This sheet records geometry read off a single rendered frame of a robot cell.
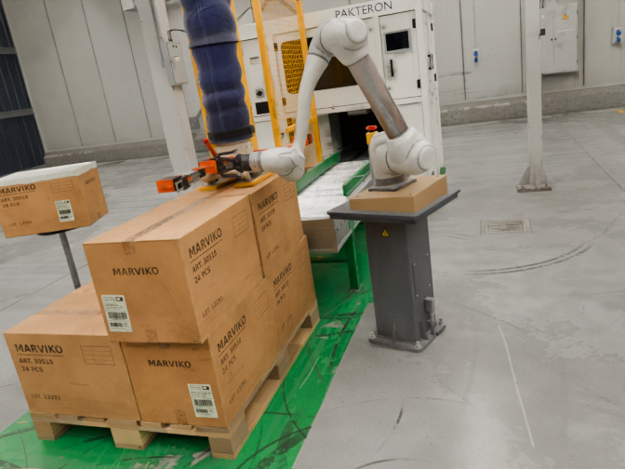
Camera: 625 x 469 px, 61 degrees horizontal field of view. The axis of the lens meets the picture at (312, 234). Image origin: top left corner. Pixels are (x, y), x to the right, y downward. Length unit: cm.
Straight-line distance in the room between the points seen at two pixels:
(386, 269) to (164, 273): 122
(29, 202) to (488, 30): 946
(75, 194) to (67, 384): 176
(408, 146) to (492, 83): 936
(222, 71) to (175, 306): 115
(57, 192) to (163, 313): 219
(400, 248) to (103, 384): 146
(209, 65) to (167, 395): 145
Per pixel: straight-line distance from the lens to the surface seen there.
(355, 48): 224
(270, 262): 251
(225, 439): 225
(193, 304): 191
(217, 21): 257
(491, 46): 1166
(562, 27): 1147
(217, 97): 256
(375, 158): 258
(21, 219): 418
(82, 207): 399
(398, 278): 268
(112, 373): 236
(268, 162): 228
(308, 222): 307
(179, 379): 218
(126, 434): 250
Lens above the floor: 140
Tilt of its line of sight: 17 degrees down
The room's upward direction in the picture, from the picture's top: 8 degrees counter-clockwise
